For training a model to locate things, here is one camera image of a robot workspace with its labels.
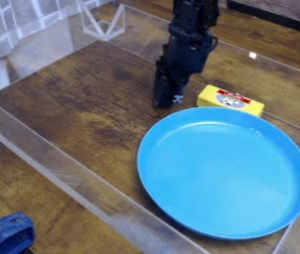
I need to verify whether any yellow brick with label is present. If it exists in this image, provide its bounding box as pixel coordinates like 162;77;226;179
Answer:
197;84;264;117

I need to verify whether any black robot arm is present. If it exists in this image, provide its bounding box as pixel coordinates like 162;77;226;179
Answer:
152;0;219;108

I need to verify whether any blue round tray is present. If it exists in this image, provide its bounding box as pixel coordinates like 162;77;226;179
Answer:
136;107;300;240

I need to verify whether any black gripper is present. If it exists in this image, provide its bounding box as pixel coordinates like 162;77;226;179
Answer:
152;24;218;108

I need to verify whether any white patterned cloth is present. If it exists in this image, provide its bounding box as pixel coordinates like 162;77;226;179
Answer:
0;0;111;59

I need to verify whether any clear acrylic enclosure wall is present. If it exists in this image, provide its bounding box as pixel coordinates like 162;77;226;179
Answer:
0;0;300;254

